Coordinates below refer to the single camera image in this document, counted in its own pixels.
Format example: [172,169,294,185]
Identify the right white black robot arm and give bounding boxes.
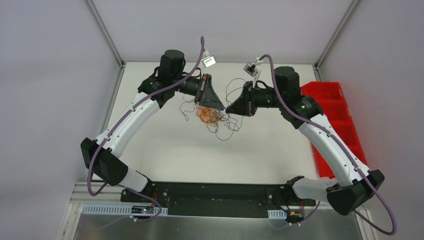
[225,66,385,216]

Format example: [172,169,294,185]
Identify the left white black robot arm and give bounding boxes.
[80,49,225,203]

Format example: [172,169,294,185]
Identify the red plastic bin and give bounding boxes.
[301,81,367,164]

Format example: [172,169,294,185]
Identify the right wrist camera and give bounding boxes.
[243,60,263,86]

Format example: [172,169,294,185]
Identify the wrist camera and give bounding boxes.
[243,60,263,86]
[201,55,217,68]

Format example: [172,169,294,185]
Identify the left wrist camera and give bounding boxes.
[201,55,217,68]

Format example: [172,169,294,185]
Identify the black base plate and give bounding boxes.
[120,181,317,219]

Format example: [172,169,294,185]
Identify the right white cable duct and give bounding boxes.
[267,209,287,220]

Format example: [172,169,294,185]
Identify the white cable duct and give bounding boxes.
[267,209,287,220]
[81,204,160,217]

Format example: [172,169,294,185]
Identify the left white cable duct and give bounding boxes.
[81,204,160,217]

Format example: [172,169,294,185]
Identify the aluminium frame rail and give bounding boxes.
[70,181,369,210]

